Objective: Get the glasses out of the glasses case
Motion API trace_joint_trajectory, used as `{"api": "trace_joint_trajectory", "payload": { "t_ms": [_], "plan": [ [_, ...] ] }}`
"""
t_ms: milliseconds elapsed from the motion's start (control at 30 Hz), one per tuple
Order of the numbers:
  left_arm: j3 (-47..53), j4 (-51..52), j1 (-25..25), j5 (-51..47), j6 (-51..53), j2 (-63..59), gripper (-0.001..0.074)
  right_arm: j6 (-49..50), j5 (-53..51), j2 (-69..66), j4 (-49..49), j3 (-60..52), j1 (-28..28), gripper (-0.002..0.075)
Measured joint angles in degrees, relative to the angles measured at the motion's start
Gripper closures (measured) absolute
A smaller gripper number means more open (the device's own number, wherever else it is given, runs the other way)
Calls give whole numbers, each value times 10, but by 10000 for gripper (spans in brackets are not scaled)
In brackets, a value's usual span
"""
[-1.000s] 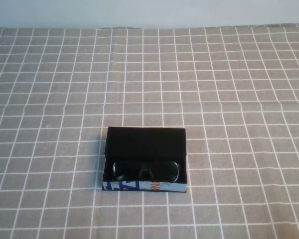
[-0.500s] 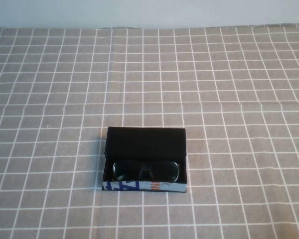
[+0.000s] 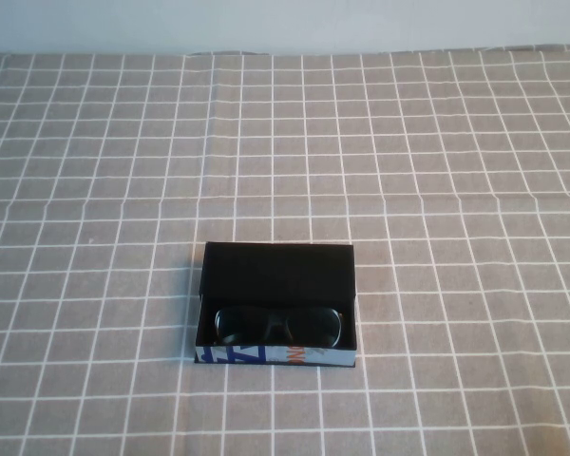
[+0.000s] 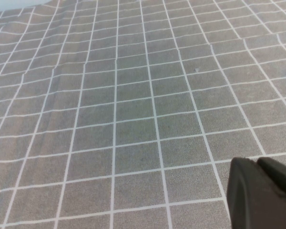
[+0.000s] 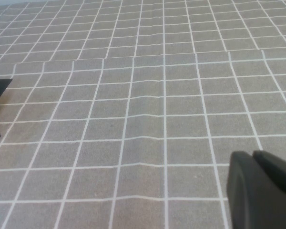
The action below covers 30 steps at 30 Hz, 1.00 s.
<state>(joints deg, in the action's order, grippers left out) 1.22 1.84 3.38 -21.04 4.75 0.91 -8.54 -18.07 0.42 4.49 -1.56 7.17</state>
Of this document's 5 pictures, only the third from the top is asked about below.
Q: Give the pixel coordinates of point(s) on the black-framed glasses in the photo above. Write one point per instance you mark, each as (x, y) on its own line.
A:
(266, 325)

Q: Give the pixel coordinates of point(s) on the black printed glasses case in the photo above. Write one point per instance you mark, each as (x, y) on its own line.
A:
(275, 271)

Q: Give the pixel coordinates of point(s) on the gray white-checked tablecloth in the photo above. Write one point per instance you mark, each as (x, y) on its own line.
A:
(123, 190)

